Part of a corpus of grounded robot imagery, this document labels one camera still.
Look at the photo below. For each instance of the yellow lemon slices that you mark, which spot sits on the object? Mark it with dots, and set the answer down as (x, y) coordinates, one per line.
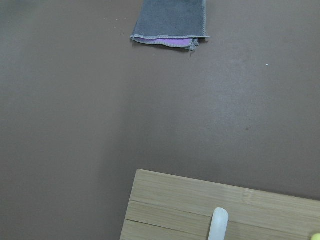
(315, 236)

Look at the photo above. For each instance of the white ceramic spoon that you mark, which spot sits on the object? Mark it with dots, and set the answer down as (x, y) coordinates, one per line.
(219, 224)

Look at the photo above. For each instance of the wooden cutting board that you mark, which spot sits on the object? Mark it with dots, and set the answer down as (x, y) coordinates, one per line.
(169, 207)

